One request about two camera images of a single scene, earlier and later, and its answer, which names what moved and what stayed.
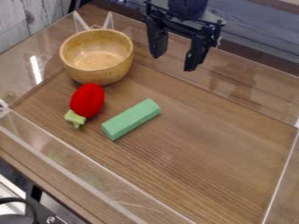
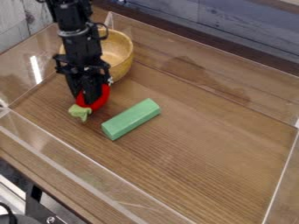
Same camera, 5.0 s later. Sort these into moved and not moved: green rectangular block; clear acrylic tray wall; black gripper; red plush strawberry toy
Moved: black gripper; red plush strawberry toy
Not moved: clear acrylic tray wall; green rectangular block
